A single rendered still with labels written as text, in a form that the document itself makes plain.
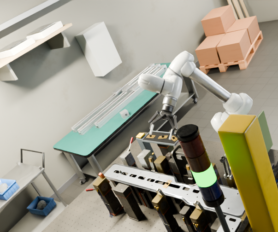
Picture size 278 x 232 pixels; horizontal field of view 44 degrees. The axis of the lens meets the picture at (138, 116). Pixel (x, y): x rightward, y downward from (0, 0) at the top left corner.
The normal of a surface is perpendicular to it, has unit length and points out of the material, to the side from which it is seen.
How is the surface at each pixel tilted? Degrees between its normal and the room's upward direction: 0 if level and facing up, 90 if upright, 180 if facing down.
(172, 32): 90
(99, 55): 90
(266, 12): 90
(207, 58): 90
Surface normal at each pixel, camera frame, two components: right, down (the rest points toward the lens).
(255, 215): -0.60, 0.57
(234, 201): -0.38, -0.82
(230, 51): -0.43, 0.57
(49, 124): 0.69, 0.06
